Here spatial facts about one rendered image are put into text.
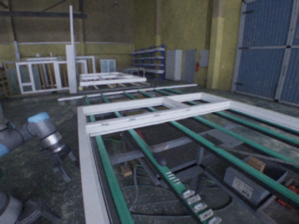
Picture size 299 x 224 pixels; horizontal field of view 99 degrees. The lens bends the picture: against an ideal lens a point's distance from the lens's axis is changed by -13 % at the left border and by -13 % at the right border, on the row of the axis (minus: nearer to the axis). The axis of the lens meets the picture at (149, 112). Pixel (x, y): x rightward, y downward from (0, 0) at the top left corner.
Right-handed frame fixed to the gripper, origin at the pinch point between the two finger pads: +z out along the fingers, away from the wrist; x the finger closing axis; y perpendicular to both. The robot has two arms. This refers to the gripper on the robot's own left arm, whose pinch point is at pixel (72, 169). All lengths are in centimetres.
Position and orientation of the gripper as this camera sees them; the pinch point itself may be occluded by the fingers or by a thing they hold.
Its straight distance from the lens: 90.4
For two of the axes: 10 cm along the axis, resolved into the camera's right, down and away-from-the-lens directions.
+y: 9.1, -4.2, 0.0
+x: -1.0, -2.2, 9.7
